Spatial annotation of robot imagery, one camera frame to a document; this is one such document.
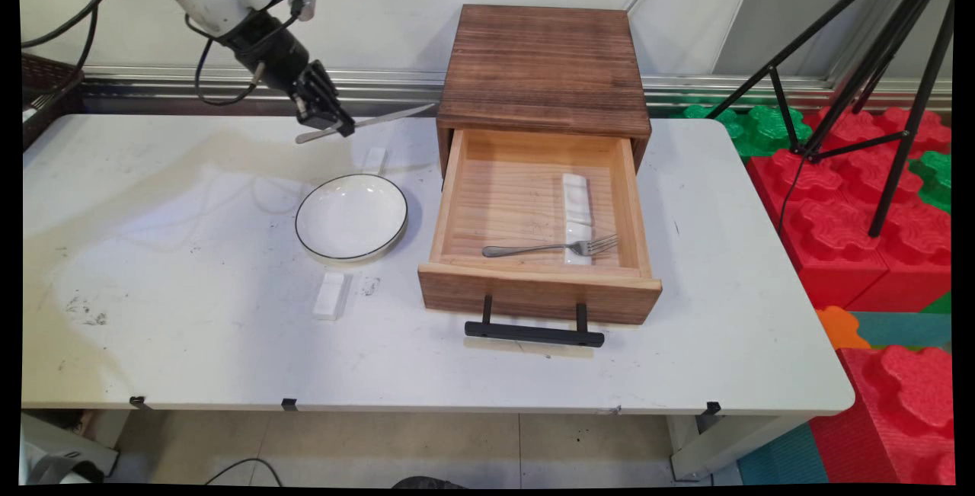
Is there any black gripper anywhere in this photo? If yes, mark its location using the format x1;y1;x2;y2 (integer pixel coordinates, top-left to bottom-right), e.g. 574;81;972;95
219;10;357;139

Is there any silver table knife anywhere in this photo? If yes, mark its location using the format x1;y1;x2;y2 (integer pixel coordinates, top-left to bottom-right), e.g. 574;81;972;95
295;103;437;146

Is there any white plate black rim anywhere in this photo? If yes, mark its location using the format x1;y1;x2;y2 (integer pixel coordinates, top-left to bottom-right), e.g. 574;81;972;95
295;174;410;262

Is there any white rectangular cutlery rest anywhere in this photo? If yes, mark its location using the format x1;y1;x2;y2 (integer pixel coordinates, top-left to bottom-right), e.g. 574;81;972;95
312;272;350;322

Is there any dark wooden cabinet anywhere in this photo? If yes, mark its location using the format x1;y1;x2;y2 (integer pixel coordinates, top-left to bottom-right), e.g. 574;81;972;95
436;4;653;178

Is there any silver fork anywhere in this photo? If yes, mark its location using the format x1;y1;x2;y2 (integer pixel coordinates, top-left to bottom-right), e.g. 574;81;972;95
481;234;620;259

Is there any long white cutlery rest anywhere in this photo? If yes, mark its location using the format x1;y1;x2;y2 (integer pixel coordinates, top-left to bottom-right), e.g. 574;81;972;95
561;172;595;267

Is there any light wooden drawer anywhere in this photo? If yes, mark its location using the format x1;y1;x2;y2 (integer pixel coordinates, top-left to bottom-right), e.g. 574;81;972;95
417;129;663;327

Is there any brown wicker basket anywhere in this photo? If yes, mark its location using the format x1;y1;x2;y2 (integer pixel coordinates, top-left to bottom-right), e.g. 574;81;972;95
21;53;85;151

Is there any white table leg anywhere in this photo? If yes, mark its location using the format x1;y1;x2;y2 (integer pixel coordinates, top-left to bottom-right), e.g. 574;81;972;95
668;413;810;482
21;411;121;478

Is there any large red foam block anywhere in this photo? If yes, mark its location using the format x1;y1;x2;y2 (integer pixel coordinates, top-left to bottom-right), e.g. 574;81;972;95
746;106;953;311

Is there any orange foam piece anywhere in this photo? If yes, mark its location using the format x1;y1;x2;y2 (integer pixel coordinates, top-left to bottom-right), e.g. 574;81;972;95
814;306;871;351

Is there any black tripod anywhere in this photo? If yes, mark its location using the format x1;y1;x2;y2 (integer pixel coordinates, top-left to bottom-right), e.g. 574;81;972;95
705;0;957;238

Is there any teal foam mat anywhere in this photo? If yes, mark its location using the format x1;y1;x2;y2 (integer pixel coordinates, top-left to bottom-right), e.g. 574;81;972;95
849;311;953;350
737;423;830;486

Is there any small green foam block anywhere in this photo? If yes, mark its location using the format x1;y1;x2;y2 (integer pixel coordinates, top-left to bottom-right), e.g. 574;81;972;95
908;149;953;214

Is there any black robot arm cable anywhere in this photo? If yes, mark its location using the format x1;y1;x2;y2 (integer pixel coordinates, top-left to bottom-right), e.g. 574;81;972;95
21;0;304;107

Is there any metal wall rail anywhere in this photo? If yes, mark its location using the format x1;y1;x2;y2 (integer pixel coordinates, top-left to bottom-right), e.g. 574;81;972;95
79;66;953;119

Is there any black drawer handle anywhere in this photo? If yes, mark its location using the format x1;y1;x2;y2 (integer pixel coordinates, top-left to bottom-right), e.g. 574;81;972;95
464;295;606;349

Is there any black floor cable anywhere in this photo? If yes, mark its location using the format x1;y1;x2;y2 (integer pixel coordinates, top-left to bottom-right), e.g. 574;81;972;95
203;457;283;487

